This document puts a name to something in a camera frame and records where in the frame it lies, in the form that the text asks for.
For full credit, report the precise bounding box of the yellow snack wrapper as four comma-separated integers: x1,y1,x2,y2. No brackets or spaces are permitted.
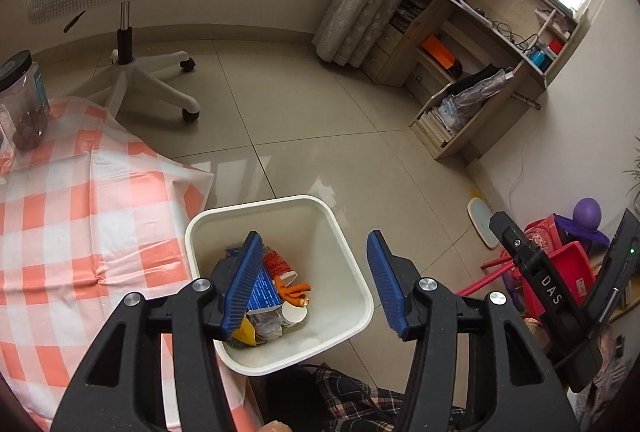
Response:
229,315,258,348

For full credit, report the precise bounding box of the dark blue milk carton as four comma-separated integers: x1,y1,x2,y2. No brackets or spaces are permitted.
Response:
244,259,282,315

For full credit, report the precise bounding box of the red noodle snack bag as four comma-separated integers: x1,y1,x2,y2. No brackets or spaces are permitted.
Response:
262,245,297,285

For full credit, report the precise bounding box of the white paper ball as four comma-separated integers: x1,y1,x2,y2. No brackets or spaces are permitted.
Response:
247,308,283,344

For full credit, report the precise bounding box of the white plastic trash bin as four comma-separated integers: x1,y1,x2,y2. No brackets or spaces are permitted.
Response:
186,196,373,377

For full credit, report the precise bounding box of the operator hand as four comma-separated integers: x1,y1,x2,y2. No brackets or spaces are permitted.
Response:
256,420,292,432

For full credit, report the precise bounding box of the red plastic toy stand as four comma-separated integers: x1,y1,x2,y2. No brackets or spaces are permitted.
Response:
459,214,610,319

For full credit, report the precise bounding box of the purple ball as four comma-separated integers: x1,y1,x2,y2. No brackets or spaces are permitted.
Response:
572,197,602,231

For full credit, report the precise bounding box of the white bathroom scale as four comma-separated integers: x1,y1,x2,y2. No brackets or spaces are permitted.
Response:
466,197,499,250

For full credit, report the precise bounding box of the orange white checkered tablecloth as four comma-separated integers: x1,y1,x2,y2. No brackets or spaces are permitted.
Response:
1,98,213,431

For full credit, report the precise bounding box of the plaid trouser leg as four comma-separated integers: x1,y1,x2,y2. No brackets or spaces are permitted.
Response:
250,363,464,431

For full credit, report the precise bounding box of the purple label nut jar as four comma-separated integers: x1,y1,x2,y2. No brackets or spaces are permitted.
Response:
0,104,16,175

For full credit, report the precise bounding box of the clear jar with nuts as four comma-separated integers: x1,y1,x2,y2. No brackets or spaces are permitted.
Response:
1,50,50,151

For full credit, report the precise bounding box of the wooden desk shelf unit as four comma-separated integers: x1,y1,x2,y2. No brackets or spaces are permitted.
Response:
362,0,585,160

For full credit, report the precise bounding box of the grey white office chair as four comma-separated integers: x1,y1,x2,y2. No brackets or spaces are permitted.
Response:
27,0,201,124

